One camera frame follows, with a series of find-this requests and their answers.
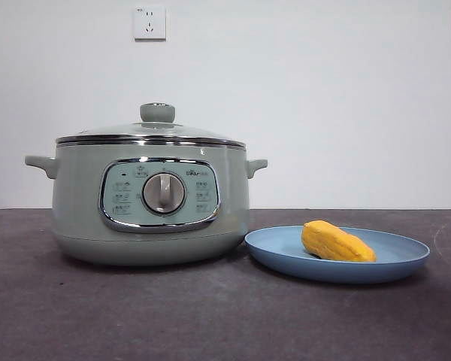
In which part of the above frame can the white wall power socket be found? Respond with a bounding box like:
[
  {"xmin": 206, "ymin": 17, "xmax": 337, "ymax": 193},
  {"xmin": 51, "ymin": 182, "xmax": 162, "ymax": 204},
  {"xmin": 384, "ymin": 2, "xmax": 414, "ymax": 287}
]
[{"xmin": 134, "ymin": 5, "xmax": 167, "ymax": 41}]

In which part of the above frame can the pale green electric steamer pot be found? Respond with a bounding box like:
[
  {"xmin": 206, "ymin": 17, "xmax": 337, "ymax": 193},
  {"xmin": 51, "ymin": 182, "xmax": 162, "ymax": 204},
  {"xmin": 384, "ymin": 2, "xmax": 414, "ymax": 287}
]
[{"xmin": 24, "ymin": 140, "xmax": 268, "ymax": 267}]

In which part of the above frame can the blue round plate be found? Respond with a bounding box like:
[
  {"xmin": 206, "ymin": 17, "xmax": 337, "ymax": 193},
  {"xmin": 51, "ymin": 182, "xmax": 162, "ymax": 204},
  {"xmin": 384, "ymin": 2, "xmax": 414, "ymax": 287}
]
[{"xmin": 244, "ymin": 225, "xmax": 431, "ymax": 284}]

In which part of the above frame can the glass lid with green knob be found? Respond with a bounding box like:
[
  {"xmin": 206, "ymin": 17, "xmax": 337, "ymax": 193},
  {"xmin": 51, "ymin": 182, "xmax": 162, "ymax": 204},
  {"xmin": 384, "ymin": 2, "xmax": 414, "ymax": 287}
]
[{"xmin": 55, "ymin": 102, "xmax": 245, "ymax": 146}]

